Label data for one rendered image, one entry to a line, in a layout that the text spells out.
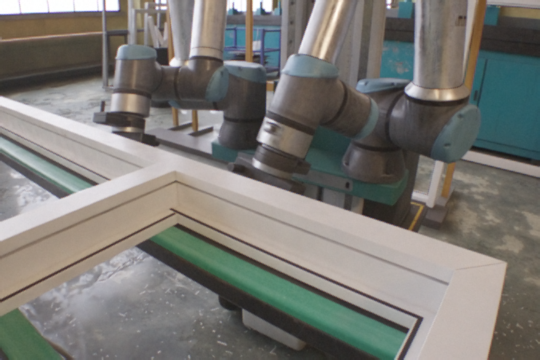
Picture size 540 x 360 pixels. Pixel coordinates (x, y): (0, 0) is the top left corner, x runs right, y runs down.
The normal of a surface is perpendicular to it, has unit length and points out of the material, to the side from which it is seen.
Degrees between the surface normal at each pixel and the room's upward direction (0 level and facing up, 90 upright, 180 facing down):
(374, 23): 90
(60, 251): 90
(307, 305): 0
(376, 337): 0
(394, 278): 90
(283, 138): 75
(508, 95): 90
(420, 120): 100
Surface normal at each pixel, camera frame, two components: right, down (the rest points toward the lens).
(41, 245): 0.81, 0.25
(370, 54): -0.54, 0.33
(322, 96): 0.54, 0.33
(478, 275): 0.02, -0.91
